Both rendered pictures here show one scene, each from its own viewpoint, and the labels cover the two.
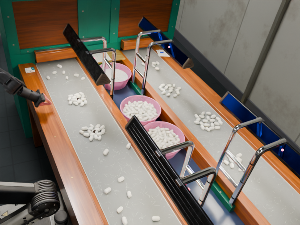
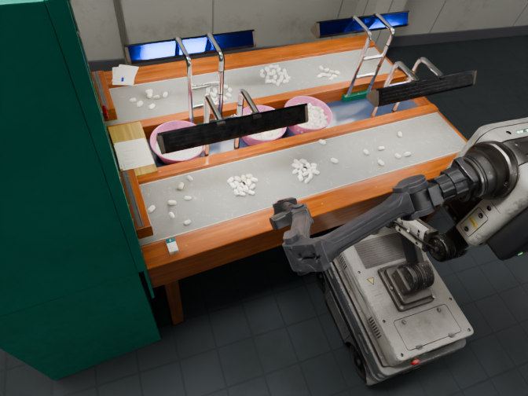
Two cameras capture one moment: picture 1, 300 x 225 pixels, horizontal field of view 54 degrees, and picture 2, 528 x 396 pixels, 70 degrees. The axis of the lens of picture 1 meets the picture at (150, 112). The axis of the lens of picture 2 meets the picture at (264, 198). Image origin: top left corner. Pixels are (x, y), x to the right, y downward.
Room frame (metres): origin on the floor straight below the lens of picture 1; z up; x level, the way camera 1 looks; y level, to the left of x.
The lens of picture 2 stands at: (1.35, 1.53, 2.10)
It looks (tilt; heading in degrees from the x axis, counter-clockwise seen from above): 53 degrees down; 271
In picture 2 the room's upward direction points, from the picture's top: 12 degrees clockwise
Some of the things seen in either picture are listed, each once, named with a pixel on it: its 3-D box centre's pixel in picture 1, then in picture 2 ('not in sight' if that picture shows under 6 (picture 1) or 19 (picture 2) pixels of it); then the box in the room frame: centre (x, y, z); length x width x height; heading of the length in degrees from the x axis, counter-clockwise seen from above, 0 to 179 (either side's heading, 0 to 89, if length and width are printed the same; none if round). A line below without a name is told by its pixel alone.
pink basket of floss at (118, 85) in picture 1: (113, 77); (179, 146); (1.84, 0.32, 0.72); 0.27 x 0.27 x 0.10
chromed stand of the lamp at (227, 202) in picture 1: (243, 164); (361, 59); (1.02, -0.50, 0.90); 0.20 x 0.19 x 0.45; 35
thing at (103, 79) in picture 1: (84, 51); (236, 124); (1.54, 0.45, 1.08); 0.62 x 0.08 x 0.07; 35
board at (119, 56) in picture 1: (102, 57); (132, 148); (2.02, 0.44, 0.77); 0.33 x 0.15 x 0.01; 125
